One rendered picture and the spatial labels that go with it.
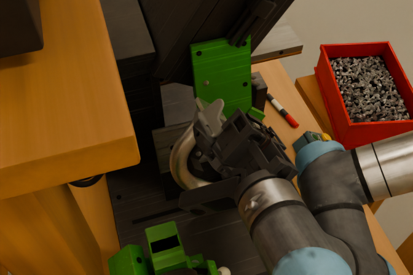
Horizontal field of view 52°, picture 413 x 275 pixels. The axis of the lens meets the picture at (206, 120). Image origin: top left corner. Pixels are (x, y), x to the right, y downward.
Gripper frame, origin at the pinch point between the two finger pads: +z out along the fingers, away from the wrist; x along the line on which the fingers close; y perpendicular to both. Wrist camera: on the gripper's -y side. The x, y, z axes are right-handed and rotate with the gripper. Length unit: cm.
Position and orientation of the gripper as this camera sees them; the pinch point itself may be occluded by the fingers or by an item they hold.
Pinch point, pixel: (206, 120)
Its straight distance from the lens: 69.0
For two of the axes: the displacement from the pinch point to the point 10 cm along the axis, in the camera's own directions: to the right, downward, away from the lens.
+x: -7.3, -3.9, -5.6
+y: 6.1, -7.3, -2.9
